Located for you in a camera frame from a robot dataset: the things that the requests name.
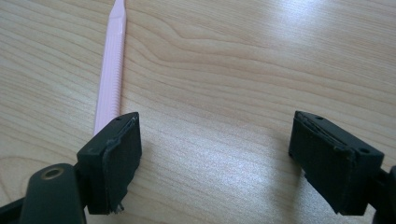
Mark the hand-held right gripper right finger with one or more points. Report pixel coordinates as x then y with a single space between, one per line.
330 168

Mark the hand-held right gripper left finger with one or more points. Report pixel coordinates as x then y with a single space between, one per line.
112 168

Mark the white toothbrush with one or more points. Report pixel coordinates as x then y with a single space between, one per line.
112 62

